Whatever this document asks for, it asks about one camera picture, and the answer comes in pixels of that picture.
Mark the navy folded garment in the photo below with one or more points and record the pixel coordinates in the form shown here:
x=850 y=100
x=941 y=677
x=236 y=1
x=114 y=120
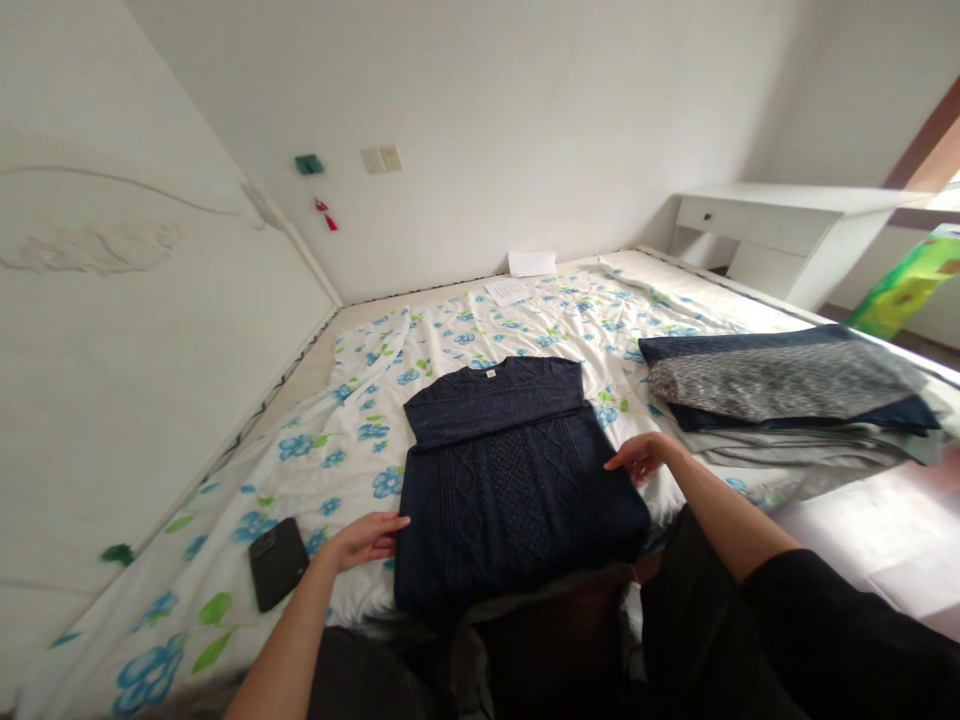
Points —
x=720 y=341

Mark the white folded paper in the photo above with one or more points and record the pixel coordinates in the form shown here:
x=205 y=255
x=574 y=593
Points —
x=531 y=262

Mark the small green object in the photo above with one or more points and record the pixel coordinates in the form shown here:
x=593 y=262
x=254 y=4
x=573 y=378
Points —
x=117 y=553

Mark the red hanging tassel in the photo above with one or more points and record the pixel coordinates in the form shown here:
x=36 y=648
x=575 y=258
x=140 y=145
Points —
x=325 y=214

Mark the beige wall switch plate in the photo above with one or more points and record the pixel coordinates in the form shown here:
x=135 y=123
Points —
x=392 y=158
x=370 y=161

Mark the white mattress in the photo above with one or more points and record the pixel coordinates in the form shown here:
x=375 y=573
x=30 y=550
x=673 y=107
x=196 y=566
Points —
x=724 y=283

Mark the grey mottled folded garment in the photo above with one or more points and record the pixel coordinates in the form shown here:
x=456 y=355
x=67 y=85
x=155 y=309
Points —
x=780 y=382

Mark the person's left fingers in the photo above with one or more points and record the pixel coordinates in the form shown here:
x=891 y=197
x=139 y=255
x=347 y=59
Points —
x=386 y=523

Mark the black smartphone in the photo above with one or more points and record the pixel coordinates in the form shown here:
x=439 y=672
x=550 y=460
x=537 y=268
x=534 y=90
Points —
x=277 y=564

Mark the green wall fixture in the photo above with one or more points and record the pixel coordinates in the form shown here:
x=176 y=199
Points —
x=308 y=165

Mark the person's right hand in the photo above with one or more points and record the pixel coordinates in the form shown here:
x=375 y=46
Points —
x=646 y=451

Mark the person's left hand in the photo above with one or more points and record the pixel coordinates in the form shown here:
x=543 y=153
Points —
x=358 y=541

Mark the person's right thumb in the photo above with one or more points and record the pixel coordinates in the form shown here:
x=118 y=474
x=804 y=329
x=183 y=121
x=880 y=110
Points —
x=643 y=472

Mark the white carved headboard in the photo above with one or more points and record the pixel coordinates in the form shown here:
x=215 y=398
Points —
x=150 y=360

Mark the person's legs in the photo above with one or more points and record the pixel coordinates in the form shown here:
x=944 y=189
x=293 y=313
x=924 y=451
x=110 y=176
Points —
x=690 y=645

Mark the brown wooden door frame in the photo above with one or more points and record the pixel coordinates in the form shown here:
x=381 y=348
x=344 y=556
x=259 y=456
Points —
x=919 y=157

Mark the person's left thumb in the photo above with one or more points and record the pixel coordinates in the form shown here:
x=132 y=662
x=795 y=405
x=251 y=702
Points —
x=384 y=550

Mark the light grey folded cloth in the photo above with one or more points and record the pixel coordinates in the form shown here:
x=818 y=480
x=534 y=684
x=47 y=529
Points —
x=795 y=448

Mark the person's right fingers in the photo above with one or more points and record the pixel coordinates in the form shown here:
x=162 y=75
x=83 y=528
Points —
x=624 y=452

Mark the white desk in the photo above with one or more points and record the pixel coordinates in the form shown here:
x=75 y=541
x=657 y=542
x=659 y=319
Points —
x=787 y=225

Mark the printed paper sheet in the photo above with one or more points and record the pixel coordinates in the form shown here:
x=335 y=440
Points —
x=507 y=292

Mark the green patterned box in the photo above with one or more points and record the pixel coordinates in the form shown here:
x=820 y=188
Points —
x=904 y=289

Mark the white blue-flowered bed sheet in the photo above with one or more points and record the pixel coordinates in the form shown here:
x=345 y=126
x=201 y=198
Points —
x=360 y=420

